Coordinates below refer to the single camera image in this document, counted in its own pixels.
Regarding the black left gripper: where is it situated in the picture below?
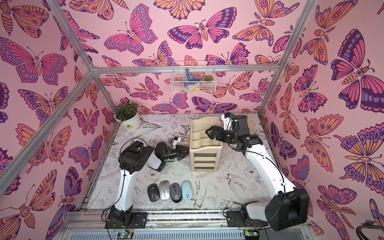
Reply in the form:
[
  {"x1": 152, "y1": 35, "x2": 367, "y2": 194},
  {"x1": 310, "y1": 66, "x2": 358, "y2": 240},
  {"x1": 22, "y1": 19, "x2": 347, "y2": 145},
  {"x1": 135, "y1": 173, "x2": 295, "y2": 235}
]
[{"x1": 162, "y1": 147, "x2": 193, "y2": 163}]

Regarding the cream drawer organizer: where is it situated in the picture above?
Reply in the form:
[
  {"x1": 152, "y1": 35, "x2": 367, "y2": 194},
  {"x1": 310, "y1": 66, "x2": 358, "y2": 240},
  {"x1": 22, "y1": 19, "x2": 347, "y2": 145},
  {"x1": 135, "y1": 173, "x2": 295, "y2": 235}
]
[{"x1": 189, "y1": 117, "x2": 223, "y2": 172}]

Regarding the light blue computer mouse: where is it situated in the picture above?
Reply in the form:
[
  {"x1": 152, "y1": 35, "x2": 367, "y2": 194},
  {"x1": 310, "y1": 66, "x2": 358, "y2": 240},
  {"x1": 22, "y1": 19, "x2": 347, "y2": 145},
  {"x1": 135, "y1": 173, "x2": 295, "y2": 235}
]
[{"x1": 181, "y1": 180, "x2": 193, "y2": 200}]

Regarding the grey computer mouse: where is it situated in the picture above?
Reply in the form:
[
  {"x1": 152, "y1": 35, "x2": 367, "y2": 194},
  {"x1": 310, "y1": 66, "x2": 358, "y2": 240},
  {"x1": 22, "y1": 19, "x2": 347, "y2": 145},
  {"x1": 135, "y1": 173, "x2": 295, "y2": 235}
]
[{"x1": 170, "y1": 183, "x2": 183, "y2": 203}]

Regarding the silver computer mouse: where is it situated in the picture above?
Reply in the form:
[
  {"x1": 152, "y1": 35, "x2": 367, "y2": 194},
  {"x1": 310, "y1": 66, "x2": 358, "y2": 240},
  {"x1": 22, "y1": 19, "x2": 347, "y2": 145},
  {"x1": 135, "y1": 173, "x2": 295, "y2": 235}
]
[{"x1": 159, "y1": 180, "x2": 171, "y2": 201}]

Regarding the black computer mouse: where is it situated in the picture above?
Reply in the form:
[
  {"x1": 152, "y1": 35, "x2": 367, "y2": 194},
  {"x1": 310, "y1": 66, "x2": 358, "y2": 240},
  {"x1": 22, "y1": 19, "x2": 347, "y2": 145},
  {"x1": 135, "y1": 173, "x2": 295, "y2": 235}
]
[{"x1": 147, "y1": 184, "x2": 160, "y2": 202}]

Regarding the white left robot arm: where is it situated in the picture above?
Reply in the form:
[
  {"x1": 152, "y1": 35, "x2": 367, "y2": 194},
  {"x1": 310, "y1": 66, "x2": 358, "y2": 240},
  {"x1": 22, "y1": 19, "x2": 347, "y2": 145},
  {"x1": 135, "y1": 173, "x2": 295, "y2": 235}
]
[{"x1": 102, "y1": 138, "x2": 189, "y2": 230}]

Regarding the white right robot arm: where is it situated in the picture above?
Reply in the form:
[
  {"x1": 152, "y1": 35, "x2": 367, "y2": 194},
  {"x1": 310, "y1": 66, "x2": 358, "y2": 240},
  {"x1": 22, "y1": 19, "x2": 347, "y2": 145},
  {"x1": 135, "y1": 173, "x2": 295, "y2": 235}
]
[{"x1": 206, "y1": 113, "x2": 310, "y2": 232}]

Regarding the blue toy in basket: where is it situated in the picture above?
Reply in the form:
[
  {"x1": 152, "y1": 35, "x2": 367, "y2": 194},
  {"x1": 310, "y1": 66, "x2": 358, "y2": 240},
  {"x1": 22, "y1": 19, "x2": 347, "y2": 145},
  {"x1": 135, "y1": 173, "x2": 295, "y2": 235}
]
[{"x1": 184, "y1": 69, "x2": 200, "y2": 87}]

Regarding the white plant pot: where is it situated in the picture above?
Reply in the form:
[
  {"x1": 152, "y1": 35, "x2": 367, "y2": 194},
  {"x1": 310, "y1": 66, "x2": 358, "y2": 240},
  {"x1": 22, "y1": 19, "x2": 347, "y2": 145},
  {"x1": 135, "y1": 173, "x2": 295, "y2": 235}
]
[{"x1": 115, "y1": 113, "x2": 143, "y2": 131}]

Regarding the green potted plant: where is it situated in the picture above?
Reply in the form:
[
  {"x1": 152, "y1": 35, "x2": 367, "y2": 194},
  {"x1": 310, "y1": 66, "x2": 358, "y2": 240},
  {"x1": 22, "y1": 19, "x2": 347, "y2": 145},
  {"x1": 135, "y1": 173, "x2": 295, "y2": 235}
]
[{"x1": 115, "y1": 100, "x2": 139, "y2": 122}]

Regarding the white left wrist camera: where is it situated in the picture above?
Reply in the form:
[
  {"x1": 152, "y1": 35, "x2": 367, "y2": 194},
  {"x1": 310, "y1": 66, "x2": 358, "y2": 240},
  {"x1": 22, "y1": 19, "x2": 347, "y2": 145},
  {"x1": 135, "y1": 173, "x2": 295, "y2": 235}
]
[{"x1": 172, "y1": 137, "x2": 182, "y2": 149}]

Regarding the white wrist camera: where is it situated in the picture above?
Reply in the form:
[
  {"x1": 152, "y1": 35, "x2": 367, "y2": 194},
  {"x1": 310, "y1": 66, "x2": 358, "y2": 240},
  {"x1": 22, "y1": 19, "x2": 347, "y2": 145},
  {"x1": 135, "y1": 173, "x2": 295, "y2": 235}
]
[
  {"x1": 172, "y1": 137, "x2": 182, "y2": 149},
  {"x1": 221, "y1": 112, "x2": 234, "y2": 131}
]

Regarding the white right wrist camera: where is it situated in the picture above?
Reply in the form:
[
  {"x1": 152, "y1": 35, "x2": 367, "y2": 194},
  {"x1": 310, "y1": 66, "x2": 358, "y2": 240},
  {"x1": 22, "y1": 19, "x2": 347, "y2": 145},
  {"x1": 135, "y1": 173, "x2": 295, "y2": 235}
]
[{"x1": 221, "y1": 112, "x2": 234, "y2": 131}]

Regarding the white wire basket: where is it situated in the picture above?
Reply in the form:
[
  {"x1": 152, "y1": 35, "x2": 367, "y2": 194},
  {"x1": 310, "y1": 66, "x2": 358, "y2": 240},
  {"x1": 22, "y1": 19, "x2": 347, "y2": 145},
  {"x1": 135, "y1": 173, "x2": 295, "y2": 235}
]
[{"x1": 170, "y1": 61, "x2": 217, "y2": 94}]

